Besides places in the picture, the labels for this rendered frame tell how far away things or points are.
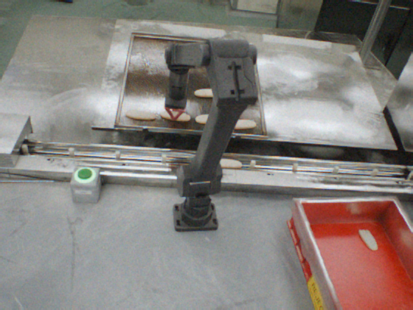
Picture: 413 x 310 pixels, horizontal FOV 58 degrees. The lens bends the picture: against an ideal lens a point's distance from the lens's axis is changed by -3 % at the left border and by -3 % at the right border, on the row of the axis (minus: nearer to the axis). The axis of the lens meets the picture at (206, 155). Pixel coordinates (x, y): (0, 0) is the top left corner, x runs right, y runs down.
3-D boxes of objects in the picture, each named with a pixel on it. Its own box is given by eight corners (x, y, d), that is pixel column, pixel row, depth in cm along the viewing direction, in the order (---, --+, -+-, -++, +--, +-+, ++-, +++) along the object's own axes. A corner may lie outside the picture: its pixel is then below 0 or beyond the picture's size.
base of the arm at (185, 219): (175, 232, 103) (218, 230, 105) (177, 212, 97) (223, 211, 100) (172, 207, 109) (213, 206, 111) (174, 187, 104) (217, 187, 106)
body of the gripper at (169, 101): (164, 108, 117) (164, 90, 112) (169, 85, 124) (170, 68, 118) (184, 111, 118) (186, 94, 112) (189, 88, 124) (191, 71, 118)
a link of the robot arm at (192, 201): (187, 211, 100) (207, 209, 101) (192, 185, 93) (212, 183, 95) (181, 186, 106) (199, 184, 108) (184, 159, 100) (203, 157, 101)
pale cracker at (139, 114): (124, 117, 124) (124, 115, 123) (126, 109, 126) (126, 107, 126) (155, 121, 125) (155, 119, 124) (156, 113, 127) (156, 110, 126)
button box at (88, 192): (71, 210, 108) (66, 184, 100) (77, 190, 113) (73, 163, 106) (100, 212, 109) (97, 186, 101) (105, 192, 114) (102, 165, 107)
